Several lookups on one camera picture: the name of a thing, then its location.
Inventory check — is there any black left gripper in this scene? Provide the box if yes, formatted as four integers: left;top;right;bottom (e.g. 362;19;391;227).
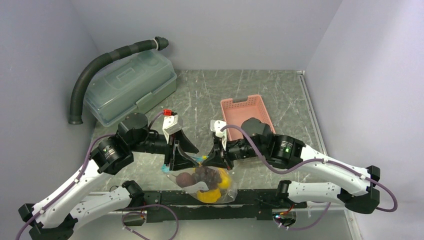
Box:
130;128;199;170

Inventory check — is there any dark red grape bunch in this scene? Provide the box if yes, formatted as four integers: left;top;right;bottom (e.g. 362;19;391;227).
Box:
192;166;221;190

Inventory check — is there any yellow mango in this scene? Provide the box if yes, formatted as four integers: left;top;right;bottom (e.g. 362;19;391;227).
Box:
196;189;222;204

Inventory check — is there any pink plastic basket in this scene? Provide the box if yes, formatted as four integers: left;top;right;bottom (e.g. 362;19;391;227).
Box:
220;94;276;133

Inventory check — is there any black corrugated hose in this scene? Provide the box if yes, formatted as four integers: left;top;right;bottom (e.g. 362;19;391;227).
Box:
68;36;169;126

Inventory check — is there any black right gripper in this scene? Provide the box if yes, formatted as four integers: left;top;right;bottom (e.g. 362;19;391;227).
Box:
202;134;267;171

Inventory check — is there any clear zip top bag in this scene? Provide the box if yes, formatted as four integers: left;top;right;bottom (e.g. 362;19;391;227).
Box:
161;156;238;204

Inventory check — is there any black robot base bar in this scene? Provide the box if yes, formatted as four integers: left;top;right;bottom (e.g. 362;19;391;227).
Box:
123;188;292;221

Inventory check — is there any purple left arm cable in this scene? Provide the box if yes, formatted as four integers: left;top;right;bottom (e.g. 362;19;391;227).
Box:
14;110;167;240

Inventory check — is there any translucent green storage box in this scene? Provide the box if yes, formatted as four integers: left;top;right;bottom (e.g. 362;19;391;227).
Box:
84;50;177;127

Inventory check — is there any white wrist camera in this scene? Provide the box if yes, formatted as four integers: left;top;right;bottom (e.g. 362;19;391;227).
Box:
210;119;228;151
162;109;183;144

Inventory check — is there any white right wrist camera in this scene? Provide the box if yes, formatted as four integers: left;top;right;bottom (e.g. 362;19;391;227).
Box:
210;119;228;151

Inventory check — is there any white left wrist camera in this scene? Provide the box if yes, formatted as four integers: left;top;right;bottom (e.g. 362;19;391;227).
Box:
162;109;183;144

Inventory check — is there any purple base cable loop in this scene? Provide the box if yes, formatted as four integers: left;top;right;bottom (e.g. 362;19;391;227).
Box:
121;204;180;240

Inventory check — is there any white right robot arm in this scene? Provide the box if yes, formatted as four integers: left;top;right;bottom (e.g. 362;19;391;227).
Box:
202;117;380;214

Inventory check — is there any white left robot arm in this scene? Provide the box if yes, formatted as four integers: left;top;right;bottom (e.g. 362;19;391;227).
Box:
18;109;199;240

